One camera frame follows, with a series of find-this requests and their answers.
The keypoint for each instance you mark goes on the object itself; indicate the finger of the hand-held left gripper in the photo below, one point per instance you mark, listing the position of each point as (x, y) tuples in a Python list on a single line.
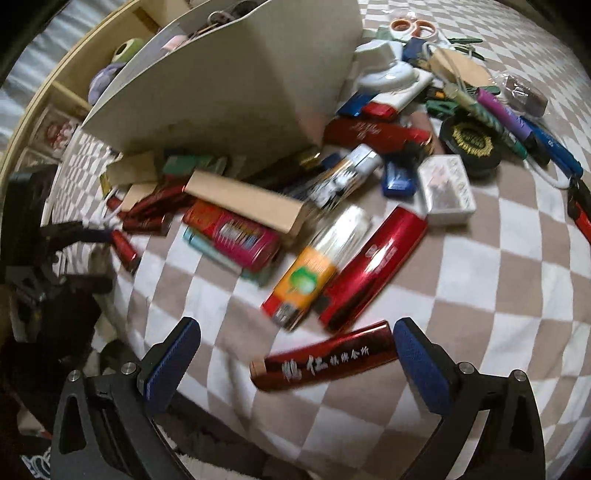
[(87, 285), (99, 236)]

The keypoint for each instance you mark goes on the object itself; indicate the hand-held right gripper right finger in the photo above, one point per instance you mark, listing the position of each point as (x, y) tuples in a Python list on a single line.
[(422, 364)]

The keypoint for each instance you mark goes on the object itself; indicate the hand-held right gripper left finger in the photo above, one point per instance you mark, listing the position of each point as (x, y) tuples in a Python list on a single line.
[(168, 364)]

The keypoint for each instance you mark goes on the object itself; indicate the dark red lighter gold top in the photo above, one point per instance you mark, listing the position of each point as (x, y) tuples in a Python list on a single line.
[(125, 249)]

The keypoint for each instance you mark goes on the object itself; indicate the dark red lettered packet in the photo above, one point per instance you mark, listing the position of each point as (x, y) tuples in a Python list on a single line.
[(323, 357)]

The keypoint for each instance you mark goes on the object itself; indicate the white cardboard box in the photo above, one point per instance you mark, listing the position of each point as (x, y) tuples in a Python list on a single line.
[(231, 69)]

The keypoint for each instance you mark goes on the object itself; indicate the cardboard strip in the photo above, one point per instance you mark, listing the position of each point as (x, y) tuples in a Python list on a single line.
[(134, 168)]

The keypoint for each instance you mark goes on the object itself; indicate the checkered bed sheet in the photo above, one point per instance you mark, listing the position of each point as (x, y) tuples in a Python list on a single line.
[(485, 300)]

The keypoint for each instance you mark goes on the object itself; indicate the wooden headboard shelf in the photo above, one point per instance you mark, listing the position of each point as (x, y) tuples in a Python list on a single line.
[(46, 106)]

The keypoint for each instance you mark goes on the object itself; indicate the shiny red foil packet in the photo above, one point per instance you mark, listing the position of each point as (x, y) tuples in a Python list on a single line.
[(374, 267)]

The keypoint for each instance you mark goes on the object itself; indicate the teal lighter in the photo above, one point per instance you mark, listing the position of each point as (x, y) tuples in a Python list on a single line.
[(194, 166)]

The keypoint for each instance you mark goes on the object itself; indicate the light blue lighter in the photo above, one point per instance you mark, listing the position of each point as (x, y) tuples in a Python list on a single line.
[(258, 277)]

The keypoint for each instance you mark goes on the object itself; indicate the purple plush toy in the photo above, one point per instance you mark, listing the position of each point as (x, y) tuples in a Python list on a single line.
[(104, 83)]

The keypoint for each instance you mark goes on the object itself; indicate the brown cardboard box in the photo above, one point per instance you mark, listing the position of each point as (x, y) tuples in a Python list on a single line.
[(244, 205)]

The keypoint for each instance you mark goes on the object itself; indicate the grey curtain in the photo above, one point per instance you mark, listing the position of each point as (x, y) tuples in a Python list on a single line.
[(27, 55)]

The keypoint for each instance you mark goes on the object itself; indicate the small white box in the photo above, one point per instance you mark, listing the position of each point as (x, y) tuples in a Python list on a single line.
[(448, 189)]

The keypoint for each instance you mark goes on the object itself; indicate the small blue lighter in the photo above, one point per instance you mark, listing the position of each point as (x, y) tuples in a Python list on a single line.
[(399, 180)]

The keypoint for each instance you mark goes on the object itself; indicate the green plush toy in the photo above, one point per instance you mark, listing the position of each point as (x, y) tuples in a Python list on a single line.
[(129, 50)]

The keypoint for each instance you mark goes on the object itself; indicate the red black tool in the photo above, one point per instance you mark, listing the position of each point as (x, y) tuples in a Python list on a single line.
[(581, 207)]

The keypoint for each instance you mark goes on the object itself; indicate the black round tin gold print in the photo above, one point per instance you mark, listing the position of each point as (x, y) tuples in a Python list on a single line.
[(471, 143)]

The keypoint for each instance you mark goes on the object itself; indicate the blue pen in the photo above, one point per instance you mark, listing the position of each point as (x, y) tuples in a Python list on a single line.
[(551, 145)]

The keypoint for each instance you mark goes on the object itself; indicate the green clip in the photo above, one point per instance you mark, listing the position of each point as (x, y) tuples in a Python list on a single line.
[(441, 107), (461, 44)]

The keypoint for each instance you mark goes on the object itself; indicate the purple pen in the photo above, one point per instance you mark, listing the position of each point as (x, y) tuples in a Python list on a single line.
[(503, 113)]

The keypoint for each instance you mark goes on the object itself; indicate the brown item in clear wrap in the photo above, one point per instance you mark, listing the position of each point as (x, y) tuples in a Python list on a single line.
[(526, 94)]

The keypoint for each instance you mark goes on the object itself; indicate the white plastic bottle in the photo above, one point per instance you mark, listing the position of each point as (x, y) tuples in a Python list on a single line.
[(388, 69)]

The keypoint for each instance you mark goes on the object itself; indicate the wooden tag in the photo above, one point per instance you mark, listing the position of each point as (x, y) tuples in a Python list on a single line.
[(461, 69)]

